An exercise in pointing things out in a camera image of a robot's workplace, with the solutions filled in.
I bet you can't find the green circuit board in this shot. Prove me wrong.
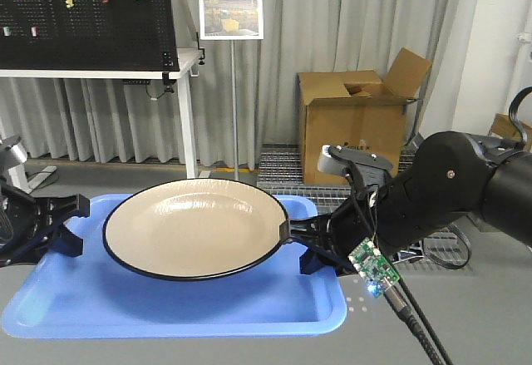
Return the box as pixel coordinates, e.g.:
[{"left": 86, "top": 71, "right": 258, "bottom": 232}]
[{"left": 347, "top": 238, "right": 401, "bottom": 298}]

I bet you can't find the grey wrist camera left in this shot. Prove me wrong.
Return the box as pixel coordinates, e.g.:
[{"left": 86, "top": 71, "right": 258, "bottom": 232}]
[{"left": 0, "top": 136, "right": 28, "bottom": 175}]

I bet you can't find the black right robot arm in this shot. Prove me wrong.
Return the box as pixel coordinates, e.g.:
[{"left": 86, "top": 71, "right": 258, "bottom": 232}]
[{"left": 280, "top": 131, "right": 531, "bottom": 276}]

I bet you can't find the brown cardboard box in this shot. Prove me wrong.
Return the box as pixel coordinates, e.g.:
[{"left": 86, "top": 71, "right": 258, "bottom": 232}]
[{"left": 298, "top": 48, "right": 431, "bottom": 185}]

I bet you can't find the white table with legs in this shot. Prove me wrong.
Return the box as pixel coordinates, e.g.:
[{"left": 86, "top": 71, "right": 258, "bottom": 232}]
[{"left": 1, "top": 48, "right": 202, "bottom": 193}]

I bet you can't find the blue plastic tray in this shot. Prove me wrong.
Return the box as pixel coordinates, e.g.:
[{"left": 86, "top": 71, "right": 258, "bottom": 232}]
[{"left": 2, "top": 194, "right": 347, "bottom": 338}]

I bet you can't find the black pegboard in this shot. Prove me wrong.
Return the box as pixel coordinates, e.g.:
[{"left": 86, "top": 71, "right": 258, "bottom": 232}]
[{"left": 1, "top": 0, "right": 180, "bottom": 72}]

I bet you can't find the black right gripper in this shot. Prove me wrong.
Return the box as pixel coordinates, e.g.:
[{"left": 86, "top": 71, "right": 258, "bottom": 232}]
[{"left": 279, "top": 193, "right": 374, "bottom": 276}]

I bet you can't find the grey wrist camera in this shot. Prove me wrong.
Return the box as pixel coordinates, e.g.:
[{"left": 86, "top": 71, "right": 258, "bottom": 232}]
[
  {"left": 318, "top": 145, "right": 393, "bottom": 185},
  {"left": 0, "top": 136, "right": 28, "bottom": 175}
]

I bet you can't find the beige plate with black rim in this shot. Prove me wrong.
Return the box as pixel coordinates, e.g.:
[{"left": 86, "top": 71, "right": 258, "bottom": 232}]
[{"left": 103, "top": 179, "right": 288, "bottom": 280}]

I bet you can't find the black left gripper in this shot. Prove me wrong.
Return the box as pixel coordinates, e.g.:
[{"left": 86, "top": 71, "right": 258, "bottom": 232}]
[{"left": 1, "top": 184, "right": 91, "bottom": 268}]

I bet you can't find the black braided cable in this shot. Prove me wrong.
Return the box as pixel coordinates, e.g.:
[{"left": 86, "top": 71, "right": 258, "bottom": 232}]
[{"left": 384, "top": 279, "right": 454, "bottom": 365}]

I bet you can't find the framed sign on pole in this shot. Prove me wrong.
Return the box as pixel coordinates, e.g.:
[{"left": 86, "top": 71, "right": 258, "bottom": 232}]
[{"left": 199, "top": 0, "right": 264, "bottom": 181}]

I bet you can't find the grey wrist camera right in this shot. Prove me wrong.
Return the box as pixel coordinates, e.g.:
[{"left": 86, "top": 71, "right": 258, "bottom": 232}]
[{"left": 318, "top": 145, "right": 393, "bottom": 185}]

